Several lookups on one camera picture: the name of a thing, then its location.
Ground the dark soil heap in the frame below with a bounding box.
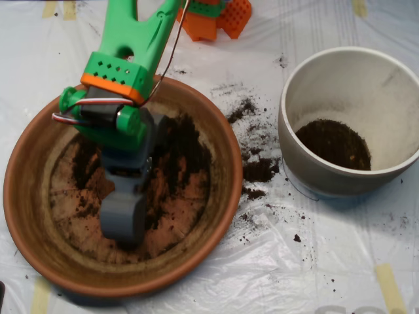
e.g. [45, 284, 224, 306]
[71, 113, 212, 236]

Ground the orange green robot base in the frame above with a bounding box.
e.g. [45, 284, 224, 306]
[176, 0, 253, 42]

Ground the terracotta plant saucer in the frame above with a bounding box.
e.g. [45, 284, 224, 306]
[3, 72, 244, 298]

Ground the spilled soil patch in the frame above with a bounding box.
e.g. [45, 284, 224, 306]
[209, 83, 282, 200]

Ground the white ceramic pot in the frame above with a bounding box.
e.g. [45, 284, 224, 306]
[278, 46, 419, 198]

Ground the beige masking tape strip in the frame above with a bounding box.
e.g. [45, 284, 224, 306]
[41, 1, 57, 19]
[352, 0, 368, 19]
[63, 1, 78, 21]
[374, 264, 409, 314]
[29, 277, 52, 314]

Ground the clear plastic sheet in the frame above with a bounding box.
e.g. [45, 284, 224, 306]
[0, 0, 419, 314]

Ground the red white servo cable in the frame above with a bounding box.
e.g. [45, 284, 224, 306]
[51, 0, 191, 127]

